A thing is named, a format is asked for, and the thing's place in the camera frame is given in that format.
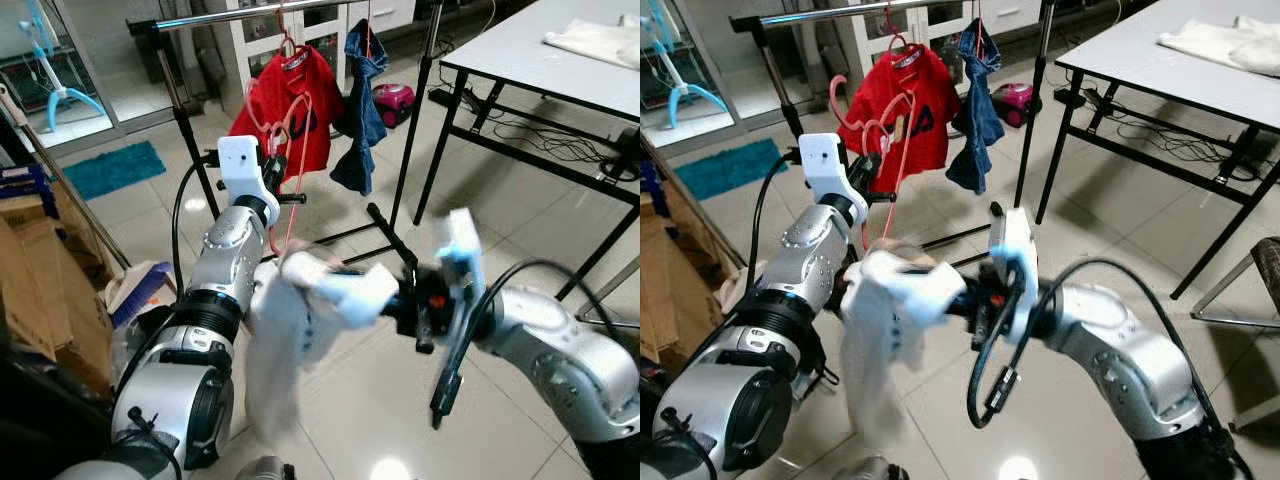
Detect pink plastic hanger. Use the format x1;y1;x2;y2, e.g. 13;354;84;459
244;77;315;253
827;74;927;253

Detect thin white T-shirt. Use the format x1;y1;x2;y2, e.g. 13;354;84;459
244;248;403;443
839;244;973;447

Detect red thin hanger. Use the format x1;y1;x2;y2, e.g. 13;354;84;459
274;4;313;63
882;2;923;63

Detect red FILA T-shirt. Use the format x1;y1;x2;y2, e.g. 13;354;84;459
845;42;962;194
228;45;347;187

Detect blue denim shorts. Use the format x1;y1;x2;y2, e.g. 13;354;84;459
330;18;392;197
945;18;1007;197

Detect white glass-door cabinet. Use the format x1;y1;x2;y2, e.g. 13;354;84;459
835;0;1037;103
226;0;421;103

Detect teal floor mat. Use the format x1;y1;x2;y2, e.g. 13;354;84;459
61;139;169;202
674;137;792;202

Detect pink vacuum cleaner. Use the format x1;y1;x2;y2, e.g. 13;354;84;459
371;82;420;130
989;81;1037;127

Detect metal clothes rack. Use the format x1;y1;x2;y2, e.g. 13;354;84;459
728;0;1057;273
125;0;447;297

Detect wooden stick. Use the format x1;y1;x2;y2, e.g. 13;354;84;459
640;135;749;281
0;84;132;273

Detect grey left robot leg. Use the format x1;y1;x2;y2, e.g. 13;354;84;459
850;455;907;480
240;455;297;480

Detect light blue stand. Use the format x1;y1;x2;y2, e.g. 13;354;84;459
18;0;107;137
640;0;732;132

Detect large cardboard box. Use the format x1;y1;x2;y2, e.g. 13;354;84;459
0;195;117;397
640;200;747;367

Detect blue box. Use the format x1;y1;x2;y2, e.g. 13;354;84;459
0;165;51;201

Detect white table black legs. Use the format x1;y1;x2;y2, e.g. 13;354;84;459
414;0;641;303
1029;0;1280;303

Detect white spread garment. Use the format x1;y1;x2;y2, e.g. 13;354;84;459
1157;14;1280;80
542;17;641;72

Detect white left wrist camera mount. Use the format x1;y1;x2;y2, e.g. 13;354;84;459
216;134;272;207
797;132;852;207

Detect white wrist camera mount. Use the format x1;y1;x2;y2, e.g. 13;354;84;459
797;132;852;207
434;207;492;303
987;204;1042;343
216;134;272;207

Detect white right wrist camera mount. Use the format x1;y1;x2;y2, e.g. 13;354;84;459
434;207;492;303
987;204;1042;343

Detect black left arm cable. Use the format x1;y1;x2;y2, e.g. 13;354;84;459
170;158;219;301
751;154;803;301

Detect black floor cables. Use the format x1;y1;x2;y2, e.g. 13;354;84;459
488;108;641;187
1088;98;1253;187

